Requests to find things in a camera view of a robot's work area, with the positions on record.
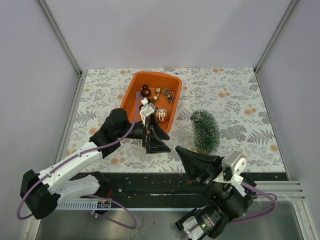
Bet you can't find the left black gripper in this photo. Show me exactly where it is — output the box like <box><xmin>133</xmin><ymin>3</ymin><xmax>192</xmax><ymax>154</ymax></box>
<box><xmin>117</xmin><ymin>113</ymin><xmax>172</xmax><ymax>154</ymax></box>

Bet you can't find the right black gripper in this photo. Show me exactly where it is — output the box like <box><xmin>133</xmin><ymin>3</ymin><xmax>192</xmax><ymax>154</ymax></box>
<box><xmin>176</xmin><ymin>145</ymin><xmax>252</xmax><ymax>220</ymax></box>

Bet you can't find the small green christmas tree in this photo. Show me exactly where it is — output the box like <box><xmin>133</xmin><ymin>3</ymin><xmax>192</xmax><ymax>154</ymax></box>
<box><xmin>190</xmin><ymin>109</ymin><xmax>220</xmax><ymax>155</ymax></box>

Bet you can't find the orange plastic bin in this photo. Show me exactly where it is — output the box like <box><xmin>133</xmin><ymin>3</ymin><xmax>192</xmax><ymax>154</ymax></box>
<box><xmin>119</xmin><ymin>71</ymin><xmax>183</xmax><ymax>135</ymax></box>

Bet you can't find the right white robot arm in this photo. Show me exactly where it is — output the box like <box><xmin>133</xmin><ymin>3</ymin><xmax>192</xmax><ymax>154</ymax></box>
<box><xmin>175</xmin><ymin>146</ymin><xmax>256</xmax><ymax>240</ymax></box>

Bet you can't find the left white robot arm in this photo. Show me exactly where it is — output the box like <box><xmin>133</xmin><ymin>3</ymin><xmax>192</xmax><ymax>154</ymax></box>
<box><xmin>16</xmin><ymin>108</ymin><xmax>171</xmax><ymax>220</ymax></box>

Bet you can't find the large striped gold bauble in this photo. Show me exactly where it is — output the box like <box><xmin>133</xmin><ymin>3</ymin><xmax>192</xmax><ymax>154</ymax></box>
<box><xmin>155</xmin><ymin>108</ymin><xmax>170</xmax><ymax>123</ymax></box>

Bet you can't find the gold pine cone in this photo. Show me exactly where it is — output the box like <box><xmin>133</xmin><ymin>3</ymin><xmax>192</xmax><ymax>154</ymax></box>
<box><xmin>162</xmin><ymin>88</ymin><xmax>174</xmax><ymax>103</ymax></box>

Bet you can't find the small dark brown bauble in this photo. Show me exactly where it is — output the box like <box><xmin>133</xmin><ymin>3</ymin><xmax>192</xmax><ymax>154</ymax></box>
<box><xmin>142</xmin><ymin>84</ymin><xmax>149</xmax><ymax>90</ymax></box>

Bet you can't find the floral table mat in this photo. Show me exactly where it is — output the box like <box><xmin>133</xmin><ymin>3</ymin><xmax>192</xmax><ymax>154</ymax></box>
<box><xmin>64</xmin><ymin>67</ymin><xmax>285</xmax><ymax>173</ymax></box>

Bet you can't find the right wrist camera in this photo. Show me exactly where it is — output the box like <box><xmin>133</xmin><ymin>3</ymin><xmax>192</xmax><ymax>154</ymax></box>
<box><xmin>213</xmin><ymin>150</ymin><xmax>247</xmax><ymax>186</ymax></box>

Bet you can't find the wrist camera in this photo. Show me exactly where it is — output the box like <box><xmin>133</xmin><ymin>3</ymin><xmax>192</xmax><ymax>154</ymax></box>
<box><xmin>213</xmin><ymin>150</ymin><xmax>247</xmax><ymax>186</ymax></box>
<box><xmin>139</xmin><ymin>97</ymin><xmax>156</xmax><ymax>126</ymax></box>

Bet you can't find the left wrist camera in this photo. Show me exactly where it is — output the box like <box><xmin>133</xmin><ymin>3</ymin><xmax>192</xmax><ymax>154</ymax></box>
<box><xmin>139</xmin><ymin>97</ymin><xmax>156</xmax><ymax>126</ymax></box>

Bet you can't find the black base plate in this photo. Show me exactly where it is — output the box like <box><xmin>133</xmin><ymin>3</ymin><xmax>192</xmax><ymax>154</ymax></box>
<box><xmin>59</xmin><ymin>171</ymin><xmax>287</xmax><ymax>208</ymax></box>

